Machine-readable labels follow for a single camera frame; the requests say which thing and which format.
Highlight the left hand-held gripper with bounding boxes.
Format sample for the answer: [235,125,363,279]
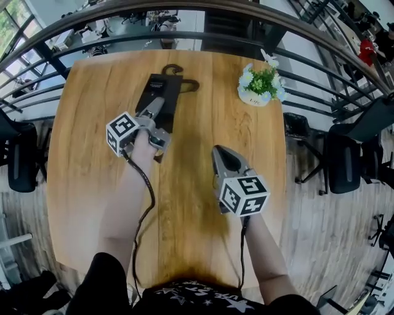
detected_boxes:
[106,97,171,158]

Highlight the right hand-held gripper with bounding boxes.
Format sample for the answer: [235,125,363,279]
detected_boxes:
[211,146,271,218]

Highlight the person's left forearm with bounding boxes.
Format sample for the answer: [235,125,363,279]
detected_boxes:
[98,155,155,262]

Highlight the person's right forearm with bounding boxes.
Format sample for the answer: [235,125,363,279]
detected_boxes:
[244,213,291,297]

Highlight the person's left hand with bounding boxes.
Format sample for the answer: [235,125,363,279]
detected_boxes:
[131,130,154,161]

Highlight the wooden table with white legs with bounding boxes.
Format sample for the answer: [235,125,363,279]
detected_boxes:
[46,49,287,290]

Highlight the dark metal railing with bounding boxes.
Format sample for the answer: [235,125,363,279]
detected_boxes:
[0,0,394,124]

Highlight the grey waste bin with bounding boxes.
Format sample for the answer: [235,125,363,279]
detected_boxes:
[283,112,312,140]

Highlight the white pot of flowers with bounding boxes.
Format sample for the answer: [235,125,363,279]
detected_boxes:
[236,49,287,107]

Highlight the dark staircase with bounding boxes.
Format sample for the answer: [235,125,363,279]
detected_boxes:
[201,9,287,52]

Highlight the black mesh office chair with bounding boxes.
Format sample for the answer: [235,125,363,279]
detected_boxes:
[294,94,394,195]
[360,132,394,185]
[0,109,53,194]

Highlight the large window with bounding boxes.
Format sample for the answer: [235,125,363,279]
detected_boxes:
[0,0,44,62]

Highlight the person's black star-print shirt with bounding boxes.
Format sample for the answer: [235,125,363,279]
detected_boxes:
[66,252,321,315]

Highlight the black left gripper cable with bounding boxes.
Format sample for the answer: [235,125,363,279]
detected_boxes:
[123,149,156,298]

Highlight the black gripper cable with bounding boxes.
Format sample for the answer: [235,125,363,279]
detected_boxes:
[238,215,251,292]
[123,149,156,298]

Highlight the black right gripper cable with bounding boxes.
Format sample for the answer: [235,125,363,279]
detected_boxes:
[238,215,251,292]

